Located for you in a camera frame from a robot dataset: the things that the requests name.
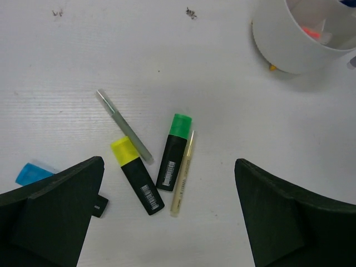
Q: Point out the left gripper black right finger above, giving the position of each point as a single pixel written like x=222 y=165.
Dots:
x=288 y=225

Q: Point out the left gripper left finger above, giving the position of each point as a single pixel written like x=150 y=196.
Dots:
x=45 y=223

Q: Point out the pale yellow gel pen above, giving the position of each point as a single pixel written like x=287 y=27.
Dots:
x=182 y=177

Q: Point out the grey clear pen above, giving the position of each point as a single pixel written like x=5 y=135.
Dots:
x=123 y=125

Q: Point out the orange gel pen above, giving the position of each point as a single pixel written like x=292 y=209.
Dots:
x=318 y=33

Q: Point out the blue black highlighter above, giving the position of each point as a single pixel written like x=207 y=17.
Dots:
x=36 y=170

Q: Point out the yellow black highlighter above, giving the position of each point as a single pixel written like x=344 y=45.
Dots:
x=137 y=175

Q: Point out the green black highlighter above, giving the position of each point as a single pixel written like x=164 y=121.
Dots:
x=173 y=152

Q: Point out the white round compartment container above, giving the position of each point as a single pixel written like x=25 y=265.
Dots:
x=277 y=32

